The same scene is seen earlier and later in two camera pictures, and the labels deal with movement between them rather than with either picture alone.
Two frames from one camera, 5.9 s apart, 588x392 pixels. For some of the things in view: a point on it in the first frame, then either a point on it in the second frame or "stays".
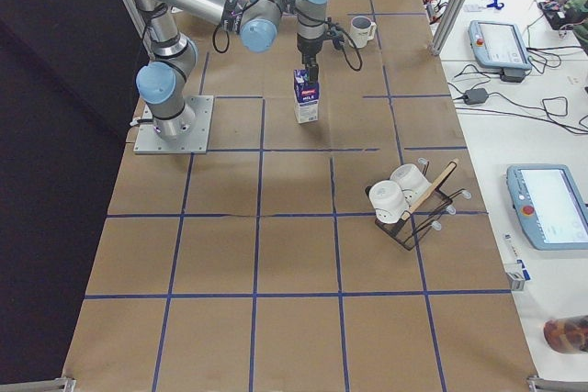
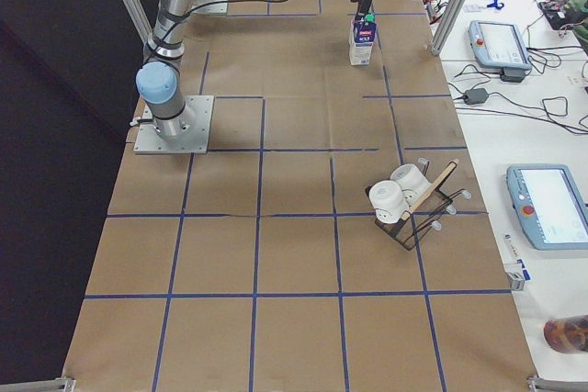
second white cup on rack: [412, 182] stays
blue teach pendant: [498, 45] stays
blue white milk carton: [306, 96] → [362, 36]
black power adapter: [475, 95] stays
